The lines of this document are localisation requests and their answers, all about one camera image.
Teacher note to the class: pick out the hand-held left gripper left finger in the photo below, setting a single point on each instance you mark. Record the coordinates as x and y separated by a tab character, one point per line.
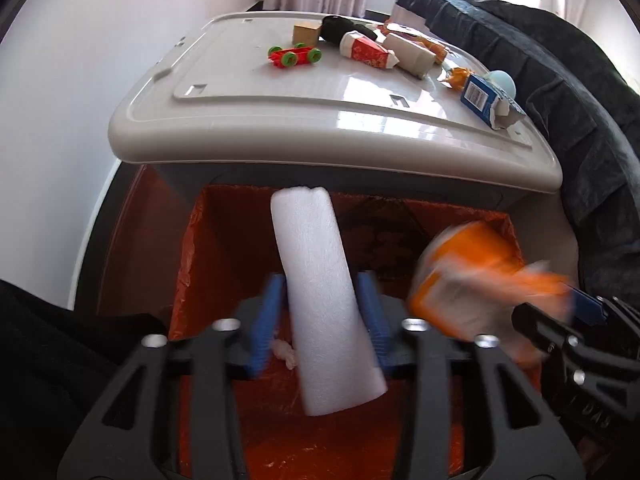
267	325

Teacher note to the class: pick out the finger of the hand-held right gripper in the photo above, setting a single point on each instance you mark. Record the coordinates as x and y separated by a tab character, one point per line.
590	307
585	375

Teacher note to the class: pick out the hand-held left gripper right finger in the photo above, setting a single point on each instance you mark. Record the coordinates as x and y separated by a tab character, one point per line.
376	325

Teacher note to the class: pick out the white foam tube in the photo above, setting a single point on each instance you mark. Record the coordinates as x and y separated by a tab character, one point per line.
320	285

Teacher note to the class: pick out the bin with orange bag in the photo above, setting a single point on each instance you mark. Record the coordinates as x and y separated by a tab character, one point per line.
235	240

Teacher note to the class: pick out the orange and white packet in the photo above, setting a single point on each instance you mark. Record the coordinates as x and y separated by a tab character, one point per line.
465	280

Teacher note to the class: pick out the orange spout pouch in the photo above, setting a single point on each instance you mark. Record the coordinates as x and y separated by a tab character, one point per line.
431	46

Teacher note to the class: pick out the black sock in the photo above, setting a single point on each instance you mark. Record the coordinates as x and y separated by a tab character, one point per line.
340	27

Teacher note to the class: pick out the person's dark clothing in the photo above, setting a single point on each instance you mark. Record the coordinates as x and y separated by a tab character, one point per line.
40	370

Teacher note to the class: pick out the grey plastic storage box lid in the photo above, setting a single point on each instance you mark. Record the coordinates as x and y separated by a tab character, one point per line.
300	95

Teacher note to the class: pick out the blue and white carton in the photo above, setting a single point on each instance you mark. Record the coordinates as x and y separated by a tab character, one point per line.
480	96

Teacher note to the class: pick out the pale blue ball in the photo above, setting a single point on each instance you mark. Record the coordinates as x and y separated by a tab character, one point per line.
502	81

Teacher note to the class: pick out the crumpled orange wrapper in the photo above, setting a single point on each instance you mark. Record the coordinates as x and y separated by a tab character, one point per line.
457	79

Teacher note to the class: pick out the red toy car green wheels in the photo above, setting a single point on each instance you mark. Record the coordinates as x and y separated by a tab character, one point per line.
295	56

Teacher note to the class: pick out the red and white carton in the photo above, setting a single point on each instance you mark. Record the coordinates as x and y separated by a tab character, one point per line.
367	52

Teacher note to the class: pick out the small cardboard box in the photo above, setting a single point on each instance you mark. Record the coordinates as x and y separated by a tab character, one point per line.
306	34

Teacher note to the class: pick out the white bed frame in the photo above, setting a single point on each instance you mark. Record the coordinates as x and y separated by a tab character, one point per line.
406	15

